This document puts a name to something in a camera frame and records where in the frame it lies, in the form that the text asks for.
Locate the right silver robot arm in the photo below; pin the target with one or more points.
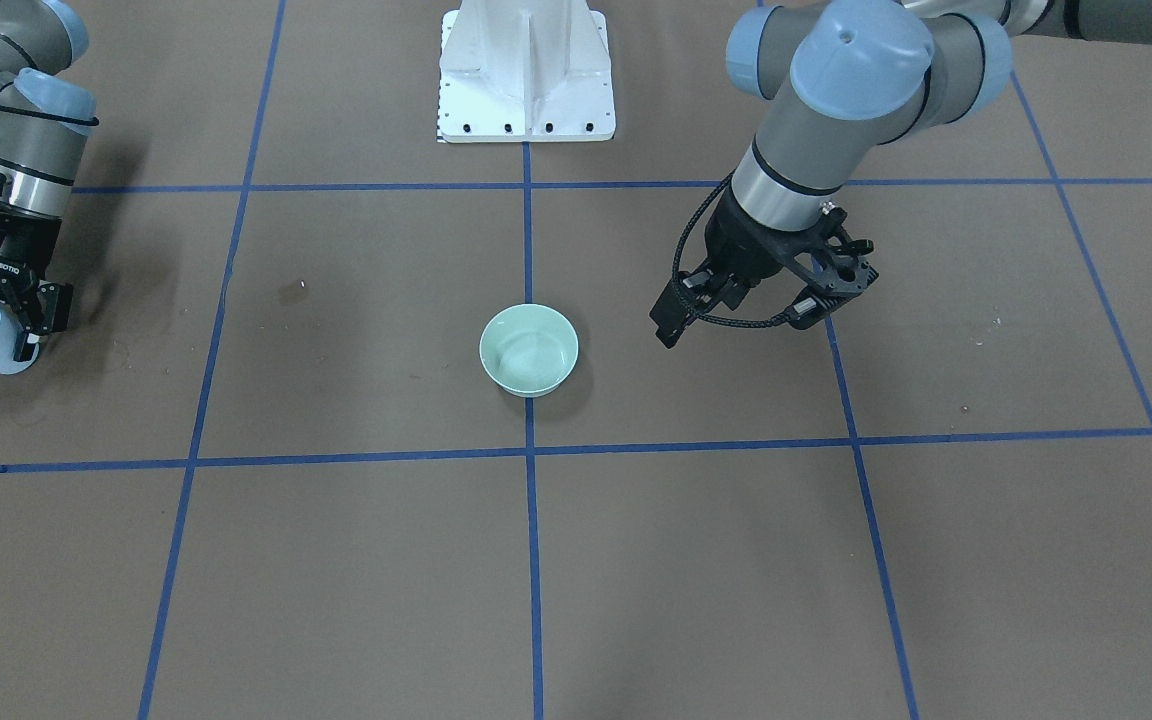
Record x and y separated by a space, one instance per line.
45 124

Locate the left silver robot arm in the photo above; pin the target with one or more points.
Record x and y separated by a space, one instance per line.
840 78

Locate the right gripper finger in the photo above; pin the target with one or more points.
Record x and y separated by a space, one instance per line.
40 311

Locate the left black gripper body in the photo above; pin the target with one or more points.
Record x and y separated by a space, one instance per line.
749 243

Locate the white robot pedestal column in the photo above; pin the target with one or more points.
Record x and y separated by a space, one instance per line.
525 72

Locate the mint green bowl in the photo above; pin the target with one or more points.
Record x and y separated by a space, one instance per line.
529 350

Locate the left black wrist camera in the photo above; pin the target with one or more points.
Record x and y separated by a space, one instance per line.
834 266

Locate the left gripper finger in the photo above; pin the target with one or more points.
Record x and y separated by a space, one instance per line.
677 307
730 293

